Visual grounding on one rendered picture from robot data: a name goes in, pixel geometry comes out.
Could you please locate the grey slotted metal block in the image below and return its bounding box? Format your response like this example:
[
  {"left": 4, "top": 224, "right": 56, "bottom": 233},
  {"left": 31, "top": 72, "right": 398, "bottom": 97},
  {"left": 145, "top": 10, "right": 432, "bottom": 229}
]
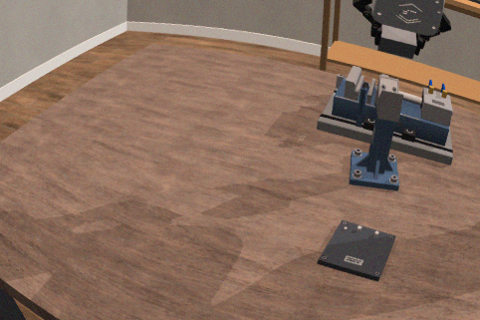
[{"left": 377, "top": 25, "right": 417, "bottom": 59}]

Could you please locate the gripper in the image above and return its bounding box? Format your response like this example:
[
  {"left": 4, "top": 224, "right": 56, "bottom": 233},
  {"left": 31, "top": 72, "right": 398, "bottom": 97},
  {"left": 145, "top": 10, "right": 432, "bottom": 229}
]
[{"left": 353, "top": 0, "right": 451, "bottom": 56}]

